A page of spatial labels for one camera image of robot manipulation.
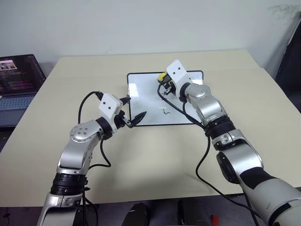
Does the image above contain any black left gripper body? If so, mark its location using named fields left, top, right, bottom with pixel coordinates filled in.
left=113, top=104, right=133, bottom=129

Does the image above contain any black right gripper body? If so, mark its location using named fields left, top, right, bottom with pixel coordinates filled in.
left=163, top=75, right=177, bottom=96

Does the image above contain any black-framed whiteboard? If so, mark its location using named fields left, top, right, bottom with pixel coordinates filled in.
left=127, top=70, right=205, bottom=127

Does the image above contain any dark rounded shape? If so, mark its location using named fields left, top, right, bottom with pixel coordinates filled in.
left=121, top=202, right=151, bottom=226

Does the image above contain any open laptop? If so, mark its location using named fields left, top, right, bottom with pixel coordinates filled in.
left=0, top=54, right=47, bottom=128

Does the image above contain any dark upright panel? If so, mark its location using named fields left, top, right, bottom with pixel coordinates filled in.
left=274, top=11, right=301, bottom=83

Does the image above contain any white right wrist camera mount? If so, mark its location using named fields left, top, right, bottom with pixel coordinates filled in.
left=166, top=59, right=192, bottom=99

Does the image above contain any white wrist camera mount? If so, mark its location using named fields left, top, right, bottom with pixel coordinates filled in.
left=166, top=59, right=192, bottom=99
left=98, top=93, right=123, bottom=133

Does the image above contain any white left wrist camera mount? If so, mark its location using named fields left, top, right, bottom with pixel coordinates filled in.
left=98, top=93, right=123, bottom=133

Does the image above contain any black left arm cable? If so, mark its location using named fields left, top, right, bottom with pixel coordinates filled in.
left=77, top=90, right=112, bottom=226

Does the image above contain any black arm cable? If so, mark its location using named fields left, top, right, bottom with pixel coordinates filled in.
left=156, top=82, right=262, bottom=226
left=77, top=90, right=112, bottom=226

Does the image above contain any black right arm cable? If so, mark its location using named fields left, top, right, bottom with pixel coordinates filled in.
left=156, top=82, right=262, bottom=226

